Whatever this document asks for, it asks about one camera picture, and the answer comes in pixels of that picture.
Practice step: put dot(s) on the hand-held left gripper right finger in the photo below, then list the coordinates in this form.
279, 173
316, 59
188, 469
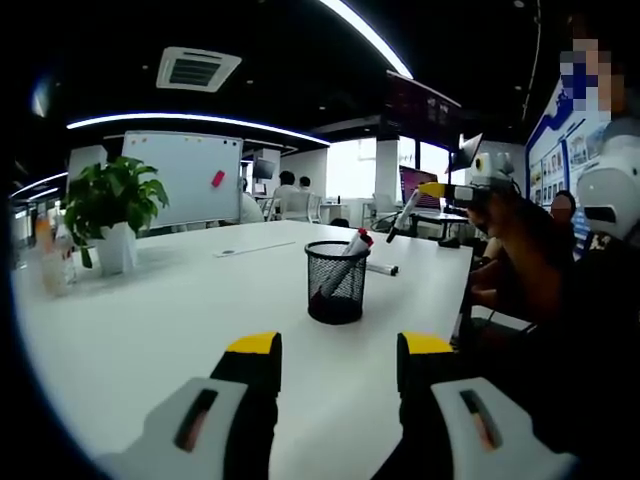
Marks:
467, 425

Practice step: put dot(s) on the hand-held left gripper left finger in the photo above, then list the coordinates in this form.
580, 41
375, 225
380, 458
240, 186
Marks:
210, 425

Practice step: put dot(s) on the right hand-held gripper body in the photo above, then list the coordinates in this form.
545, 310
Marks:
495, 172

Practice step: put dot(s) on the black-capped whiteboard marker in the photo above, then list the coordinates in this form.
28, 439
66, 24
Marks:
380, 268
407, 212

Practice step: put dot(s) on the red-capped whiteboard marker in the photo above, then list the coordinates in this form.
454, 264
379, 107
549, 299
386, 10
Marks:
362, 233

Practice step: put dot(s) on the black mesh pen holder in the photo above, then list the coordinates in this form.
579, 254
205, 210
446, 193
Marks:
337, 295

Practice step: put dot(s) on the whiteboard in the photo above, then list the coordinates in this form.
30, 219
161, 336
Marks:
180, 180

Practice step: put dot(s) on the red whiteboard eraser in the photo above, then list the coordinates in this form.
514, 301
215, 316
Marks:
218, 178

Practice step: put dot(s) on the person's right hand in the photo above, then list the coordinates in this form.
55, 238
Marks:
500, 217

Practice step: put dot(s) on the white mesh office chair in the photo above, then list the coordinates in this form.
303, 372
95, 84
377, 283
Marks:
385, 202
295, 207
316, 207

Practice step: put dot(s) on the black computer mouse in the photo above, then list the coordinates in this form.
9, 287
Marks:
449, 244

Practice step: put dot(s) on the dark hanging display screen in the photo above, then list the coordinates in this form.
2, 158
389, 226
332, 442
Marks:
420, 107

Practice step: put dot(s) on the black office chair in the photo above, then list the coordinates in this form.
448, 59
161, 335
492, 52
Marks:
340, 223

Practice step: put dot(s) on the white chest-worn device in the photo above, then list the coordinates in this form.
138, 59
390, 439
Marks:
607, 190

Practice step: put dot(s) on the person's dark clothing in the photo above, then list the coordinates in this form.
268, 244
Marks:
600, 350

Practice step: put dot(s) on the curved ceiling light strip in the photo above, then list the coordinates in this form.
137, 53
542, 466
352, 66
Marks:
367, 31
40, 182
190, 117
44, 192

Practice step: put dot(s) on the green plant in white pot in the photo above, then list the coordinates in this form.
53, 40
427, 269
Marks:
117, 250

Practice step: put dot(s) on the clear water bottle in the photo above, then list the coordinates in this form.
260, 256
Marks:
68, 260

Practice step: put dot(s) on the orange drink bottle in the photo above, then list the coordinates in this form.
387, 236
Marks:
44, 235

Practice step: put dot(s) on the white ceiling air conditioner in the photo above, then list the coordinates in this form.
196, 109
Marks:
197, 71

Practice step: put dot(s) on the row of coloured magnets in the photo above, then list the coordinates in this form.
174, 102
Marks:
145, 140

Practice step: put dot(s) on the tilted wall monitor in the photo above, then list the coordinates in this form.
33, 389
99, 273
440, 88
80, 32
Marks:
467, 150

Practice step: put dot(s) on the blue white wall poster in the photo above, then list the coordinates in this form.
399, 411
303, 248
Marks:
550, 165

